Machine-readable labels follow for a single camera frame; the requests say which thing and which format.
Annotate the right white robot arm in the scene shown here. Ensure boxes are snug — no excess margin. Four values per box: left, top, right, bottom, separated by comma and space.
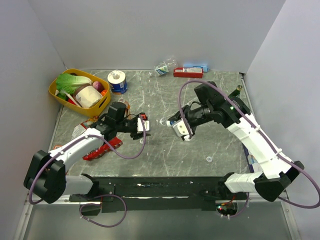
166, 80, 304, 202

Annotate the green lettuce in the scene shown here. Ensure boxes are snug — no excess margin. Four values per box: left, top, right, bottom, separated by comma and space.
55, 73, 93, 95

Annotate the blue wrapped toilet paper roll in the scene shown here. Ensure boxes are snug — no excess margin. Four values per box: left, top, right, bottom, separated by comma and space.
107, 70, 128, 95

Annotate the red rectangular box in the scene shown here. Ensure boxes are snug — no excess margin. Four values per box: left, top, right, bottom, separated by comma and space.
173, 67, 204, 79

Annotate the white and purple box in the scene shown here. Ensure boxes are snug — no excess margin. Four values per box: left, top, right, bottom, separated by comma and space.
242, 144, 262, 173

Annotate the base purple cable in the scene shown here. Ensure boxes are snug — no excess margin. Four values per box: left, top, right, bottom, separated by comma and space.
79, 194, 128, 228

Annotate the green glass bottle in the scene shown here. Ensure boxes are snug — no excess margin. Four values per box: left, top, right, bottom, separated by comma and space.
228, 85, 243, 98

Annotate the yellow plastic basket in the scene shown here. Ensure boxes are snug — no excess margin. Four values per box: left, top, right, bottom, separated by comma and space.
48, 68, 111, 117

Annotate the crushed clear plastic bottle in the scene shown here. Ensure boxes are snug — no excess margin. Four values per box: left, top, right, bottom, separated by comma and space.
154, 57, 178, 76

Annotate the red snack bag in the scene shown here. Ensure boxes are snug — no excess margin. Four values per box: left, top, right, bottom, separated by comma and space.
71, 116, 123, 161

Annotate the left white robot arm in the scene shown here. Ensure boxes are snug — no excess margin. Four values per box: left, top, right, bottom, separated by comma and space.
23, 101, 150, 204

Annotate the purple onion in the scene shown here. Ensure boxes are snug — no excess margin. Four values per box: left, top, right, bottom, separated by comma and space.
92, 81, 105, 93

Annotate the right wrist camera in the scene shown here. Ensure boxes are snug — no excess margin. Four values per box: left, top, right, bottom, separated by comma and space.
172, 119, 194, 142

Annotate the orange juice bottle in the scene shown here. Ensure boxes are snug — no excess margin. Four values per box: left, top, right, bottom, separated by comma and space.
118, 97, 131, 115

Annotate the blue and white bottle cap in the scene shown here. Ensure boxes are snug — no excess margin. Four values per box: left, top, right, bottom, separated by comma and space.
166, 120, 175, 127

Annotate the white bottle cap right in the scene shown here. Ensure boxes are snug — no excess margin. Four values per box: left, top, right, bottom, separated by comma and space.
206, 156, 213, 163

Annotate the light blue box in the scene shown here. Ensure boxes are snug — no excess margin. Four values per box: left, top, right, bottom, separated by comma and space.
183, 62, 210, 73

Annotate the brown and cream jar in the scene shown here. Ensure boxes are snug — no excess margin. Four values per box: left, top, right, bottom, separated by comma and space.
73, 83, 103, 109

